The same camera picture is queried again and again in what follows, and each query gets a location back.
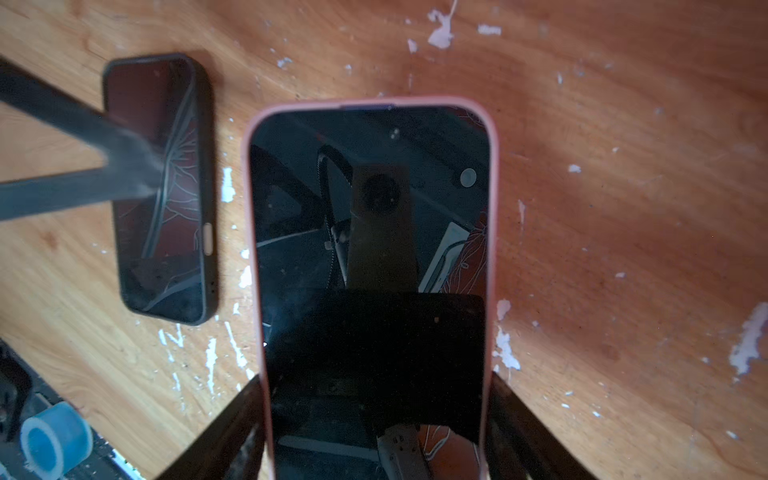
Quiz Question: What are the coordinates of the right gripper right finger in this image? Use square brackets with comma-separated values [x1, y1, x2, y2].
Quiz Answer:
[485, 373, 595, 480]

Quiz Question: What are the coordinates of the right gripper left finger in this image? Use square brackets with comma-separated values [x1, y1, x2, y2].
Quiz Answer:
[159, 377, 265, 479]

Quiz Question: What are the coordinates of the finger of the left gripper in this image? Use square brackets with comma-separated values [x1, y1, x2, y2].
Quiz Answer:
[1, 58, 163, 174]
[1, 167, 162, 221]

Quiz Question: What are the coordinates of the phone in black case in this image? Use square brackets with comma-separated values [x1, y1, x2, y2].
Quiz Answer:
[102, 53, 218, 326]

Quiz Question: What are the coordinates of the blue tape roll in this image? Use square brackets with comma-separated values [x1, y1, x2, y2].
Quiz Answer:
[20, 401, 94, 479]

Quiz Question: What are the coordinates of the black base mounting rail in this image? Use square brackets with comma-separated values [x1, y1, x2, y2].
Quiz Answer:
[0, 338, 145, 480]

